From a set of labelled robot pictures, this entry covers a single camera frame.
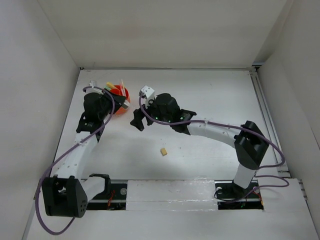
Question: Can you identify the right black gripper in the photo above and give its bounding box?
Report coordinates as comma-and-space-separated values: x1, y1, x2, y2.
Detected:
130, 95, 172, 131

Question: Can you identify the thick yellow highlighter marker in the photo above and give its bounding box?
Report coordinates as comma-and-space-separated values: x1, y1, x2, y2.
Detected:
106, 82, 116, 90

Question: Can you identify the small tan eraser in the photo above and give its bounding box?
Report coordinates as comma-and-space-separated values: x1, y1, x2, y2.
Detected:
160, 148, 168, 156

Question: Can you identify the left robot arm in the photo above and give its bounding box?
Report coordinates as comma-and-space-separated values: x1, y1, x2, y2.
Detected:
41, 91, 129, 218

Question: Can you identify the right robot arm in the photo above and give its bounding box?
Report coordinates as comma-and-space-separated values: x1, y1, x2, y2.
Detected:
130, 92, 269, 197

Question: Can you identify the orange round organizer container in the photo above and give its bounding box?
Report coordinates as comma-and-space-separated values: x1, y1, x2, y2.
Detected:
109, 84, 132, 116

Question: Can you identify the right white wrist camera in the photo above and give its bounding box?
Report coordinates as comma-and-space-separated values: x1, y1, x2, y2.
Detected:
139, 85, 155, 100

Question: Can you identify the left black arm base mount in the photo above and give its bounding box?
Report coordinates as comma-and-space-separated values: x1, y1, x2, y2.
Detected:
77, 173, 128, 212

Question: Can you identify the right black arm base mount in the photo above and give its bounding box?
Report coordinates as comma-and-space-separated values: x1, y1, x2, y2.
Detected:
213, 180, 264, 210

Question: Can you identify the aluminium frame rail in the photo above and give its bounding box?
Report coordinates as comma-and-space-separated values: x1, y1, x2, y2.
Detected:
248, 64, 308, 203

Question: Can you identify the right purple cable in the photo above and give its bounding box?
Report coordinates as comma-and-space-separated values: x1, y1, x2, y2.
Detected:
138, 96, 290, 203

